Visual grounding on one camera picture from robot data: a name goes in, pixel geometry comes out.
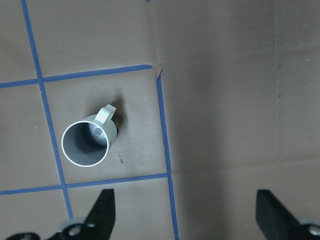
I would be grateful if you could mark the white ceramic mug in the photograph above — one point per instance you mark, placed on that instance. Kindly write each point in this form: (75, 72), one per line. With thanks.
(86, 142)

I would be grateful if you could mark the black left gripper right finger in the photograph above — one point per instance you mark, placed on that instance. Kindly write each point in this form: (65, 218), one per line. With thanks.
(277, 223)

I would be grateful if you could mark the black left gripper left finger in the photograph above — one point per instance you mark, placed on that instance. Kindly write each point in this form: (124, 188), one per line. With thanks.
(99, 223)

